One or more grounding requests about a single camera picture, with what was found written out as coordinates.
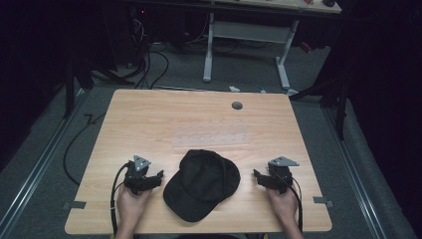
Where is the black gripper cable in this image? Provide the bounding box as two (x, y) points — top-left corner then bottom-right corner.
(109, 160), (134, 237)
(272, 169), (304, 233)

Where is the black floor cable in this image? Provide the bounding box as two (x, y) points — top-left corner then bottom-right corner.
(63, 113), (107, 187)

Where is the person's right hand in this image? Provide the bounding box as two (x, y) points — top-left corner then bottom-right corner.
(266, 185), (300, 230)

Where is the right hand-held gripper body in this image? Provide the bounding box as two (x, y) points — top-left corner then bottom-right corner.
(264, 155), (301, 195)

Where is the white-framed wooden desk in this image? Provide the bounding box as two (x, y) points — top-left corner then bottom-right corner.
(125, 0), (342, 92)

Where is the person's left hand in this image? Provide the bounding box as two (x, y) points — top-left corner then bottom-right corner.
(115, 183), (152, 231)

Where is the grey tape piece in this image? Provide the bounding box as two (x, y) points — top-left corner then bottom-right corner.
(63, 200), (88, 211)
(313, 196), (334, 209)

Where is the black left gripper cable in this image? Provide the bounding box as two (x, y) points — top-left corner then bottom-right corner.
(109, 160), (134, 237)

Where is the black baseball cap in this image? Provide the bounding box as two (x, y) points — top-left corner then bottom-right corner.
(162, 148), (242, 223)

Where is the metal floor rail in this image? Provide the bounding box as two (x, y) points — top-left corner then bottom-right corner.
(321, 105), (388, 239)
(0, 89), (92, 233)

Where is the bundle of black cables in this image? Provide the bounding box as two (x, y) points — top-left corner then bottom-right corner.
(127, 13), (170, 91)

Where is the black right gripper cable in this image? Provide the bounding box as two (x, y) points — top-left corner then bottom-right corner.
(272, 169), (304, 233)

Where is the black metal stand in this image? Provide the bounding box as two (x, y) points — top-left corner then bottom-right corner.
(62, 59), (96, 120)
(288, 74), (350, 141)

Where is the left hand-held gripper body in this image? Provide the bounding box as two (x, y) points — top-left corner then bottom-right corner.
(123, 154), (157, 196)

